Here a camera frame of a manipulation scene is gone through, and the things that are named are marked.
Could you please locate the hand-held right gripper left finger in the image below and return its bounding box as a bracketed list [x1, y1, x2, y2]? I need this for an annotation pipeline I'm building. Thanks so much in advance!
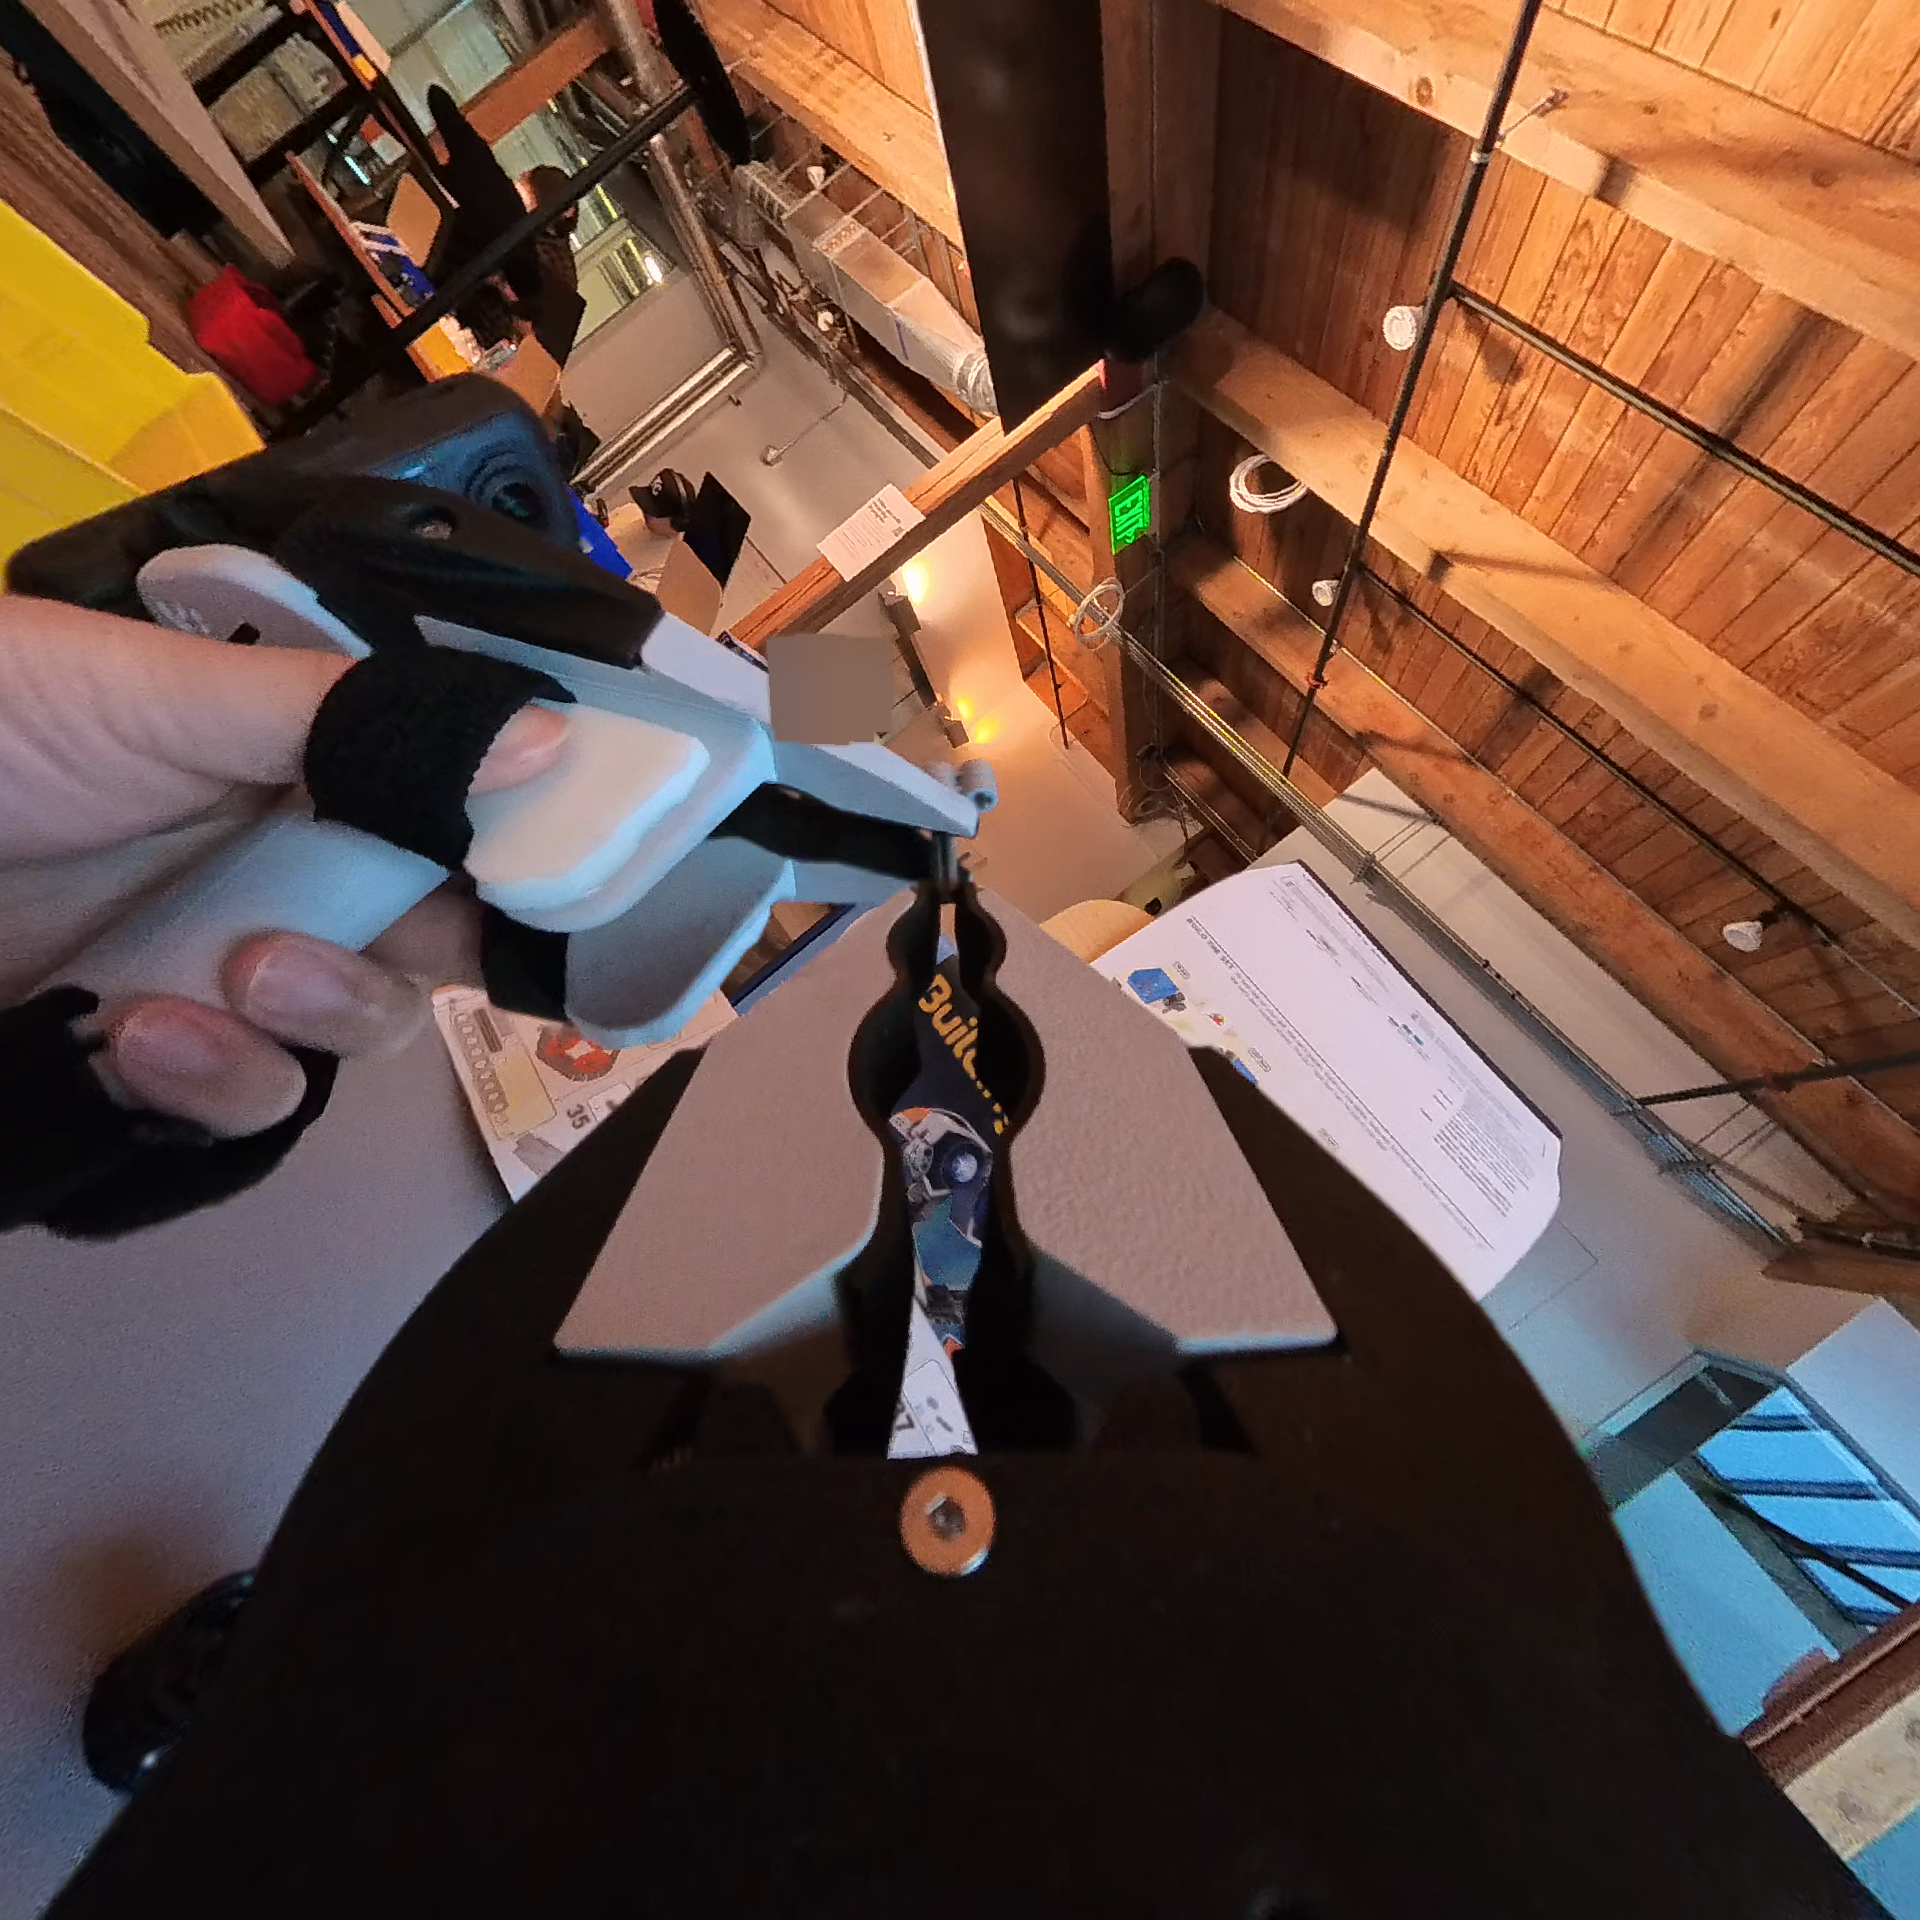
[554, 891, 920, 1453]

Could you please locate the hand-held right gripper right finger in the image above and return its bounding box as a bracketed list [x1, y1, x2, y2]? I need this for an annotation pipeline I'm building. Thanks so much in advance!
[960, 887, 1338, 1453]

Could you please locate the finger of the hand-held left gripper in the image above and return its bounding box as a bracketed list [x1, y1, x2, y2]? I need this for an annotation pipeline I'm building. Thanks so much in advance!
[562, 787, 953, 1050]
[420, 612, 992, 839]

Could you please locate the person's left hand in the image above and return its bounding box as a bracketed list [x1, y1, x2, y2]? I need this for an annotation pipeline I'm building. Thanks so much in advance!
[0, 592, 570, 1134]

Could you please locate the instruction booklet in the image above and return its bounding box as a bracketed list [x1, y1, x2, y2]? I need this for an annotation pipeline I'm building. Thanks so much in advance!
[432, 982, 981, 1461]

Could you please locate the robot kit box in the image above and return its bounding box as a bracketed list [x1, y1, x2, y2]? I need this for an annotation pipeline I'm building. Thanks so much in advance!
[885, 930, 1037, 1352]

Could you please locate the white printed sheet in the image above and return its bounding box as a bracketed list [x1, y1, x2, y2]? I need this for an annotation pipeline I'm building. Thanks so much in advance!
[1092, 862, 1565, 1304]

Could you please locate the red bag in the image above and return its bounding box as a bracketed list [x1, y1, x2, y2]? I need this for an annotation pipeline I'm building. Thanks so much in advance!
[188, 267, 320, 410]

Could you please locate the yellow plastic bin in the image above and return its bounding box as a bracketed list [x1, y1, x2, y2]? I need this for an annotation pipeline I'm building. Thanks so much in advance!
[0, 194, 270, 559]

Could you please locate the paper notice on post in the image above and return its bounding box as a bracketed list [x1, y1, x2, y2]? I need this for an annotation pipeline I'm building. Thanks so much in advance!
[815, 479, 928, 583]

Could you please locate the silver air duct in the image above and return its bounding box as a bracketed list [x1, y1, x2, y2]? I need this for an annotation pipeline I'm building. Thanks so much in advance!
[732, 162, 994, 418]

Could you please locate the black duct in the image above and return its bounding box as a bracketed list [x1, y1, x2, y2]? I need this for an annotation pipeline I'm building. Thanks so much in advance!
[914, 0, 1119, 435]

